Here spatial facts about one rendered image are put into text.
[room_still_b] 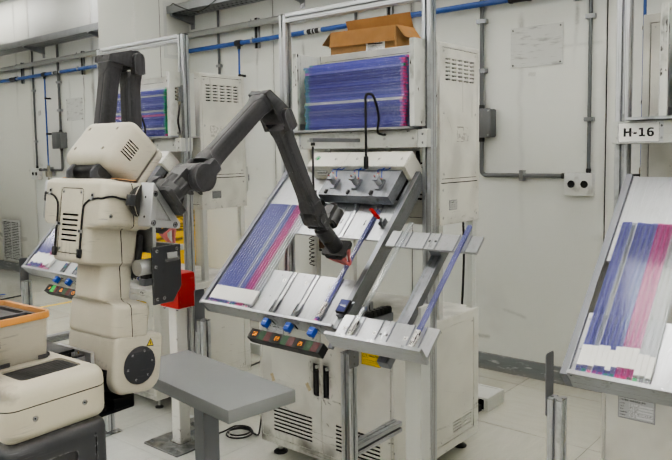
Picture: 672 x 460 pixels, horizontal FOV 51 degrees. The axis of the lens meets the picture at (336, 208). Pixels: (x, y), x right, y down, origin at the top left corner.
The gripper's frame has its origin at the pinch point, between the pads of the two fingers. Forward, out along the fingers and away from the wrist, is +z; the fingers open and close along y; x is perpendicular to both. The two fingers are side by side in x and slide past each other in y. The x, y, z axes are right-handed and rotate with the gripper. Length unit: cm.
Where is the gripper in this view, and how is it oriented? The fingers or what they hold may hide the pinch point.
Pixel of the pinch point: (347, 263)
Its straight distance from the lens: 248.9
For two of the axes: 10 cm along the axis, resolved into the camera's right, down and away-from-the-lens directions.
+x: -4.5, 7.5, -4.8
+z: 4.6, 6.5, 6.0
